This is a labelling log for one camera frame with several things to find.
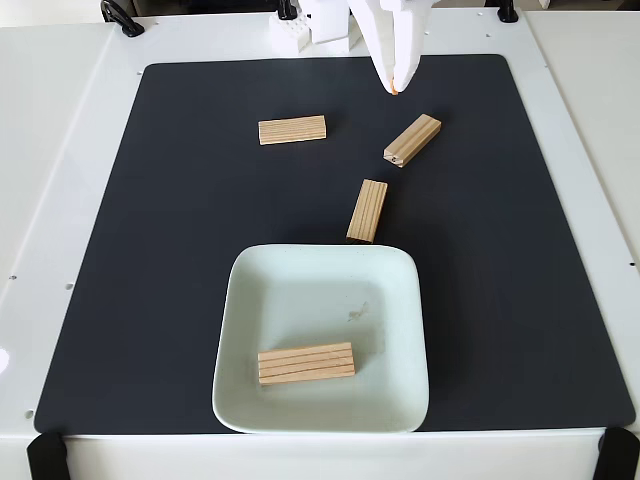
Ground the black rubber mat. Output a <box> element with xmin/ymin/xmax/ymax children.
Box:
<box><xmin>33</xmin><ymin>53</ymin><xmax>637</xmax><ymax>435</ymax></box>

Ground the large black table clamp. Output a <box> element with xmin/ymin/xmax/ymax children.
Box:
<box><xmin>99</xmin><ymin>0</ymin><xmax>146</xmax><ymax>39</ymax></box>

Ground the black corner bracket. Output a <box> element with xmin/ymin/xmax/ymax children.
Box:
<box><xmin>26</xmin><ymin>431</ymin><xmax>69</xmax><ymax>480</ymax></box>
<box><xmin>594</xmin><ymin>427</ymin><xmax>640</xmax><ymax>480</ymax></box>

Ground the grooved wooden block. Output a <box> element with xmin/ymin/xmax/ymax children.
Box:
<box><xmin>382</xmin><ymin>113</ymin><xmax>443</xmax><ymax>171</ymax></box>
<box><xmin>345</xmin><ymin>178</ymin><xmax>389</xmax><ymax>245</ymax></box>
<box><xmin>257</xmin><ymin>341</ymin><xmax>357</xmax><ymax>386</ymax></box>
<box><xmin>258</xmin><ymin>114</ymin><xmax>328</xmax><ymax>147</ymax></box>

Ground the pale green square plate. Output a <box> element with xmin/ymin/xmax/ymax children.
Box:
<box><xmin>211</xmin><ymin>243</ymin><xmax>431</xmax><ymax>435</ymax></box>

